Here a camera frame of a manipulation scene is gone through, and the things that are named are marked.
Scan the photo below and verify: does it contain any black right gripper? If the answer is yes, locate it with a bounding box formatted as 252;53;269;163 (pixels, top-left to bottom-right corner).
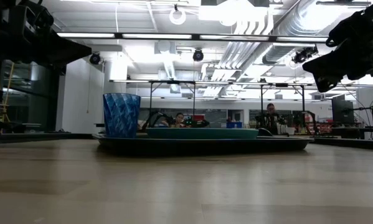
302;0;373;93

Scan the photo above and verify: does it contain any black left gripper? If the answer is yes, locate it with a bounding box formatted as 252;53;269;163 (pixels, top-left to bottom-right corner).
5;0;93;75

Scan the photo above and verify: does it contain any blue faceted cup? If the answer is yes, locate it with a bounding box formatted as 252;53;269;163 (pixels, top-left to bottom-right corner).
103;93;141;139

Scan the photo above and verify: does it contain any teal plate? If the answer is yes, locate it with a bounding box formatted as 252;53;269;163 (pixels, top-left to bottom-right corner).
146;128;260;140

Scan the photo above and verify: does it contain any black serving tray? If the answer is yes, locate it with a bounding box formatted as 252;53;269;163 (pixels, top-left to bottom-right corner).
92;133;314;155

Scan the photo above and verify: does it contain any black computer monitor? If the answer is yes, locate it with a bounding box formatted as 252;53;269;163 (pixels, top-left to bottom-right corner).
331;98;355;124

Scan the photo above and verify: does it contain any person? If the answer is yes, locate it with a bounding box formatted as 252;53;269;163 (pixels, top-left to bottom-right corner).
169;112;187;129
263;103;281;135

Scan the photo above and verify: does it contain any overhead light bar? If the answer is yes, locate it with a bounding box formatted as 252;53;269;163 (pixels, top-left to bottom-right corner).
57;32;329;42

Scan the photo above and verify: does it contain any black metal station frame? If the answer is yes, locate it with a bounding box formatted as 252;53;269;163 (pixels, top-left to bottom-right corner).
260;82;306;125
148;80;196;125

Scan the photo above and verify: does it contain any silver ventilation duct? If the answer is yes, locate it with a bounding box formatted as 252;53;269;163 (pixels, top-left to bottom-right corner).
262;0;330;65

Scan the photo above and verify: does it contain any yellow strap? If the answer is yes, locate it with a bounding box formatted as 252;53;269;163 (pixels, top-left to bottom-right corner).
0;60;15;123

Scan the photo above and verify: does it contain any white hanging ring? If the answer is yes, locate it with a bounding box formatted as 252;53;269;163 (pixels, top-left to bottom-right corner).
169;7;187;26

